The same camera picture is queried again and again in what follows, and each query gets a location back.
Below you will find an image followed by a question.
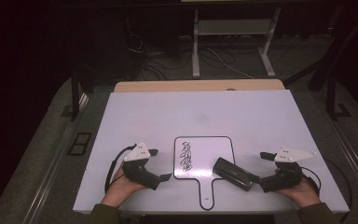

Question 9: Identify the black whiteboard eraser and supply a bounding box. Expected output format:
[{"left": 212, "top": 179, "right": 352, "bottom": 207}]
[{"left": 212, "top": 157, "right": 254, "bottom": 192}]

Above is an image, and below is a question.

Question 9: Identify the bundle of black floor cables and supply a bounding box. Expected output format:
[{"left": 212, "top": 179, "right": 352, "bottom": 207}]
[{"left": 124, "top": 13, "right": 194, "bottom": 82}]

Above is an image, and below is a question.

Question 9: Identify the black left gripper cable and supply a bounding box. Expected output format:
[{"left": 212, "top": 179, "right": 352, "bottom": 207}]
[{"left": 103, "top": 143, "right": 138, "bottom": 194}]

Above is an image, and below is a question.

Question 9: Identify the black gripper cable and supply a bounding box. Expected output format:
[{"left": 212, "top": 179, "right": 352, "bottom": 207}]
[
  {"left": 300, "top": 157, "right": 354, "bottom": 224},
  {"left": 103, "top": 143, "right": 138, "bottom": 194}
]

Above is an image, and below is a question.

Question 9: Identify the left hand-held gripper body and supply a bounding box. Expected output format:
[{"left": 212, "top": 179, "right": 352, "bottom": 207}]
[{"left": 121, "top": 141, "right": 163, "bottom": 191}]

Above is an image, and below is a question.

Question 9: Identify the white floor cable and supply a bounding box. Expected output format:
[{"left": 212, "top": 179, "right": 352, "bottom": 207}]
[{"left": 204, "top": 46, "right": 256, "bottom": 80}]

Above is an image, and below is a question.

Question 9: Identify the small paddle-shaped whiteboard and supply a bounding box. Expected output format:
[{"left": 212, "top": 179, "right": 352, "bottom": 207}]
[{"left": 172, "top": 135, "right": 237, "bottom": 211}]

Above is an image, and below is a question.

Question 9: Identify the person's right hand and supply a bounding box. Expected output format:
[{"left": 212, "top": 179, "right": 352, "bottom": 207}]
[{"left": 273, "top": 167, "right": 322, "bottom": 209}]

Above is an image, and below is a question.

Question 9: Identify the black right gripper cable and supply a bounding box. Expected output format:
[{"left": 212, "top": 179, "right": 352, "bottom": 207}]
[{"left": 300, "top": 157, "right": 354, "bottom": 224}]

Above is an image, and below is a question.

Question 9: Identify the white metal stand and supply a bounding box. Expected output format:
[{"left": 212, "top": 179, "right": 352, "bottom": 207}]
[{"left": 191, "top": 7, "right": 282, "bottom": 79}]

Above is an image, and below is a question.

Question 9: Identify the large black metal stand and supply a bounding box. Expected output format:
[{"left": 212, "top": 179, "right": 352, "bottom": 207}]
[{"left": 307, "top": 6, "right": 358, "bottom": 122}]

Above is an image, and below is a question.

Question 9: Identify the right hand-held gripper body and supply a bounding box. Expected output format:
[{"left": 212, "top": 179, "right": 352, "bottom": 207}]
[{"left": 258, "top": 146, "right": 318, "bottom": 194}]

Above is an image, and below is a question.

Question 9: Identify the light wooden table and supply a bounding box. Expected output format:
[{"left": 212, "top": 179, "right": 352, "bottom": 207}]
[{"left": 114, "top": 78, "right": 286, "bottom": 93}]

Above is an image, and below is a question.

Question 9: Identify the black floor outlet frame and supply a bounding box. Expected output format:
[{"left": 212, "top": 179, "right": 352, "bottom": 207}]
[{"left": 66, "top": 132, "right": 93, "bottom": 157}]

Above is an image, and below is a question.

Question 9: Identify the slim black metal stand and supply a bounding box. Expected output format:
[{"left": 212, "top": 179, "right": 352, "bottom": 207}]
[{"left": 70, "top": 60, "right": 90, "bottom": 122}]

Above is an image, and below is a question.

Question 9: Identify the person's left hand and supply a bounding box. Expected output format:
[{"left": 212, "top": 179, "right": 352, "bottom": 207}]
[{"left": 101, "top": 165, "right": 147, "bottom": 209}]

